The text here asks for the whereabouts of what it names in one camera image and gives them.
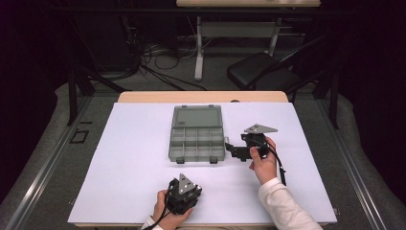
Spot black folding chair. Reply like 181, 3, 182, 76
226, 35, 336, 97

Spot wooden table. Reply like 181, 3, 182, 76
74, 90, 329, 228

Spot bundle of floor cables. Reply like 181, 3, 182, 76
121, 15, 209, 92

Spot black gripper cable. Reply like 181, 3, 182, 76
143, 197, 170, 230
255, 140, 287, 187

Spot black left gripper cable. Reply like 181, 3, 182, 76
143, 197, 170, 230

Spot white board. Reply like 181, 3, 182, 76
67, 102, 338, 224

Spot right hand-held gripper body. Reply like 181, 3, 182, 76
240, 123, 279, 160

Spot grey clear compartment box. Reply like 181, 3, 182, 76
168, 104, 230, 165

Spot white-legged desk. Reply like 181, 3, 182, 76
175, 0, 322, 81

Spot black metal stand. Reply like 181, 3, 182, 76
65, 12, 128, 127
314, 70, 340, 130

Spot person's left hand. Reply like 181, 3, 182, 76
152, 190, 194, 230

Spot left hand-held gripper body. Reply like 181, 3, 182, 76
166, 172, 203, 216

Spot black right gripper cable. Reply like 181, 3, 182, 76
255, 140, 287, 187

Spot aluminium floor rail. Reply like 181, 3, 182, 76
314, 99, 389, 230
6, 95, 94, 230

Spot person's right hand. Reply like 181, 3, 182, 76
248, 136, 278, 187

